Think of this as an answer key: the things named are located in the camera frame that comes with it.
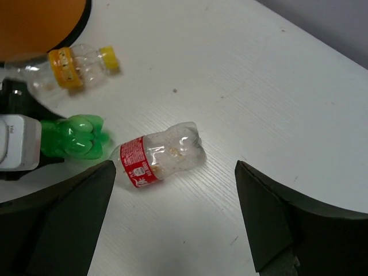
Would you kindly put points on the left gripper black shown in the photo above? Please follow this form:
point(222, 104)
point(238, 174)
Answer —
point(16, 99)

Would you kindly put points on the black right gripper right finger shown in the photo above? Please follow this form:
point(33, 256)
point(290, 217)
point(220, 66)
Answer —
point(290, 233)

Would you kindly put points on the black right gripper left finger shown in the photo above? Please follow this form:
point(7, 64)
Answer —
point(54, 231)

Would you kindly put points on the clear bottle yellow cap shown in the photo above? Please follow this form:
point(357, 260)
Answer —
point(73, 69)

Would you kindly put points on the crushed green plastic bottle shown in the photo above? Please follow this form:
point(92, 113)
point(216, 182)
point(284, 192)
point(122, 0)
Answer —
point(80, 137)

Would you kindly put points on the clear bottle red label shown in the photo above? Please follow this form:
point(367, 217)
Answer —
point(154, 157)

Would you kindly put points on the orange cylindrical bin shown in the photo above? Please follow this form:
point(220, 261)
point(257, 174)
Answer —
point(41, 26)

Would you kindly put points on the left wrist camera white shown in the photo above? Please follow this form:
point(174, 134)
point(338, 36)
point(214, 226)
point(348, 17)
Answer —
point(20, 142)

